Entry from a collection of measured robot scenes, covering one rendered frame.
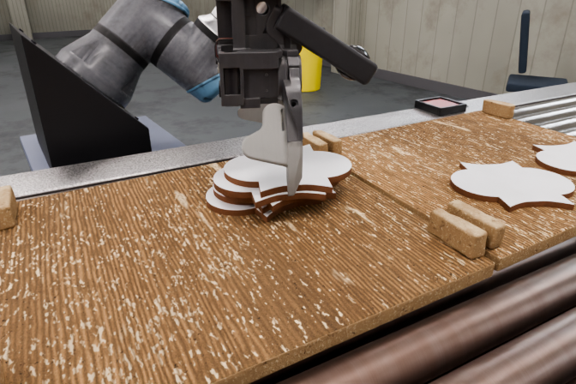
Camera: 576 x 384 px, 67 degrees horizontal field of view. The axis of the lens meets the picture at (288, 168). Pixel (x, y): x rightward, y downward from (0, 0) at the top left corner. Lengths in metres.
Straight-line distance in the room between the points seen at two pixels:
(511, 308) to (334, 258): 0.16
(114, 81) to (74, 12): 10.34
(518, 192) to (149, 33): 0.67
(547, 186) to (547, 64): 4.04
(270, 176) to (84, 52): 0.52
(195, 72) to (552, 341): 0.70
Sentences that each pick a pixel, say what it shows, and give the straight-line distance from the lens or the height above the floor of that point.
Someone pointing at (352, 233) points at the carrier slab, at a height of 0.94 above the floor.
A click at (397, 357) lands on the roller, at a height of 0.92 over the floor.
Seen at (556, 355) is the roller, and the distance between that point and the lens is 0.41.
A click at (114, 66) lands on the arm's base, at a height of 1.03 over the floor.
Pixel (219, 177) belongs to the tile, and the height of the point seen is 0.97.
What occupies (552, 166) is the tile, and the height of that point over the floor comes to 0.94.
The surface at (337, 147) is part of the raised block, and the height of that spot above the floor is 0.95.
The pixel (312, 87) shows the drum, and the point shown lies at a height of 0.05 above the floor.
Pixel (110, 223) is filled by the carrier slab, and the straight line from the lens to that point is 0.51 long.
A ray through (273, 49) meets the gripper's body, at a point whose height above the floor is 1.11.
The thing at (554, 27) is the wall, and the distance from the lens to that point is 4.60.
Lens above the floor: 1.18
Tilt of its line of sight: 24 degrees down
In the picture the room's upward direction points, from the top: straight up
